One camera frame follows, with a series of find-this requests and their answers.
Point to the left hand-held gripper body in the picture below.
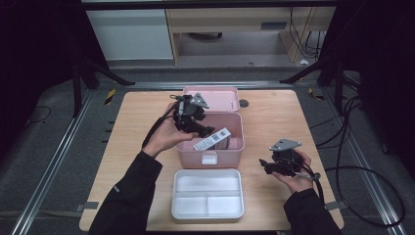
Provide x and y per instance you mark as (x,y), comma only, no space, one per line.
(189,114)

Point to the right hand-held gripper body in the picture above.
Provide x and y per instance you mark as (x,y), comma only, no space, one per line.
(288,161)

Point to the white medicine box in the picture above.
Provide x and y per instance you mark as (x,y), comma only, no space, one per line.
(213,138)

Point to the pink storage box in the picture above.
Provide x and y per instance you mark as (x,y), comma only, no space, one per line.
(221,98)

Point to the white divided tray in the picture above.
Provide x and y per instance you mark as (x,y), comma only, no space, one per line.
(208,196)

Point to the person's right hand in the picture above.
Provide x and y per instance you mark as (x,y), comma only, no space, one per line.
(301,182)

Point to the person's left hand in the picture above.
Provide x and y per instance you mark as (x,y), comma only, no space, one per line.
(164,138)

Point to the dark round disc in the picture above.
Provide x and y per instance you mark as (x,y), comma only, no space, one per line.
(243,103)

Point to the yellow black tape strip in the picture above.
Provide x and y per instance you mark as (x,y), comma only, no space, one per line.
(315,94)
(110,97)

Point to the black metal stand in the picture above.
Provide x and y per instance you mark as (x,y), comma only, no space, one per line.
(337,84)
(77,88)

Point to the white cabinet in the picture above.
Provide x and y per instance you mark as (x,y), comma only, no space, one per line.
(130,34)

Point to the small white object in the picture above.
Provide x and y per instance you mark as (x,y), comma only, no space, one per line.
(304,62)

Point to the light wooden desk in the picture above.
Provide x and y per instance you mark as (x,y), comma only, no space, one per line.
(228,19)

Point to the dark curtain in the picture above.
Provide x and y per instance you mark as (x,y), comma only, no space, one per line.
(36,49)
(381,65)

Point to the metal floor rail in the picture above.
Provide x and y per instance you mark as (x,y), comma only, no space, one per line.
(368,169)
(156,85)
(52,169)

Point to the grey table bracket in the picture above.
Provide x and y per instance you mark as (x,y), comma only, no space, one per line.
(86,206)
(336,205)

